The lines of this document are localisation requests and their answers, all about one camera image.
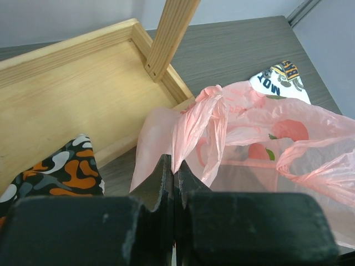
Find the wooden clothes rack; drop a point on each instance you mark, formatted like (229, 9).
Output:
(102, 84)

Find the white navy shirt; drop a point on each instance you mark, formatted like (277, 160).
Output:
(282, 80)

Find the patterned black orange garment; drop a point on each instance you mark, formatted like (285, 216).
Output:
(70, 171)

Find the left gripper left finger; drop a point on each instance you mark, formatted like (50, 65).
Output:
(99, 230)

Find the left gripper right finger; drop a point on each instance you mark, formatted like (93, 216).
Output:
(247, 228)

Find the pink plastic bag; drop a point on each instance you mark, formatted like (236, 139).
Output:
(236, 138)

